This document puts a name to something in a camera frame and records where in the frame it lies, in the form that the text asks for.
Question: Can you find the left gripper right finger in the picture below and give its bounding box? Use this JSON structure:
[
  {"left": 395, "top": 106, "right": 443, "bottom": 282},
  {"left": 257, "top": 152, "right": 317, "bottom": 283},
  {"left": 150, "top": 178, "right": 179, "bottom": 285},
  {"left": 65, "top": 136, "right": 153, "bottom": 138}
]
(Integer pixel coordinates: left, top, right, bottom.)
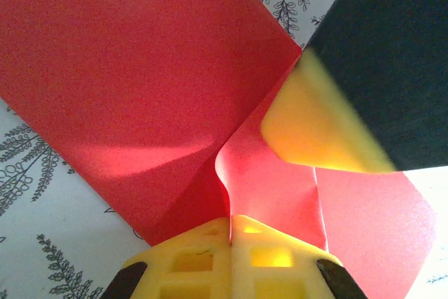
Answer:
[{"left": 230, "top": 214, "right": 369, "bottom": 299}]

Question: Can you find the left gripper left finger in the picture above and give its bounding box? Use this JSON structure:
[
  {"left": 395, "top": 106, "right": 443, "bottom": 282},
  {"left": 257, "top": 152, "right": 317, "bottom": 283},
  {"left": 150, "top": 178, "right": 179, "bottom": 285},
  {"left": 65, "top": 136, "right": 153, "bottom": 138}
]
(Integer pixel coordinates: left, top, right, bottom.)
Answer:
[{"left": 100, "top": 216, "right": 232, "bottom": 299}]

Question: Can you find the floral table cover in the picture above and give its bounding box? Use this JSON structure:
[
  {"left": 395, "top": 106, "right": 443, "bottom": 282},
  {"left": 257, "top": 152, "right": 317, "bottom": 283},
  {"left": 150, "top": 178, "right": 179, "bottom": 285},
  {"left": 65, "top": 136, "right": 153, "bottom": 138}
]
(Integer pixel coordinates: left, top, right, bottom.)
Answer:
[{"left": 0, "top": 0, "right": 448, "bottom": 299}]

